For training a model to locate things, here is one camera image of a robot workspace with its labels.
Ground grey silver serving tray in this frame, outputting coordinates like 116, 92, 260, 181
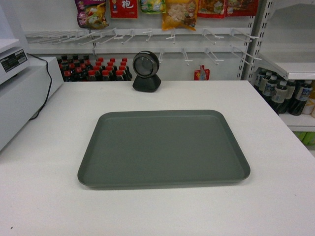
77, 110, 251, 189

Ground round black barcode scanner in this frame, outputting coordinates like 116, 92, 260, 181
132, 51, 161, 92

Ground red hanging snack packet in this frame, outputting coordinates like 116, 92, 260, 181
194, 65, 210, 81

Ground group red capped soy bottles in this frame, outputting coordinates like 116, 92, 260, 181
57, 55, 132, 82

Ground yellow snack bag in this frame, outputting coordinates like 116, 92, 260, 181
161, 0, 199, 31

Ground red snack bag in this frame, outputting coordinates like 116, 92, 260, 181
109, 0, 138, 19

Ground purple snack bag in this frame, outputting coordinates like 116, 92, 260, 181
75, 0, 108, 30

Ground white cash register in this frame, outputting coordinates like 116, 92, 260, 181
0, 39, 63, 148

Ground dark bottle white label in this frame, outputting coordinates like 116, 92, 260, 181
288, 80, 313, 116

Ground white peg hook rail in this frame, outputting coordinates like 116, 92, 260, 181
26, 28, 257, 64

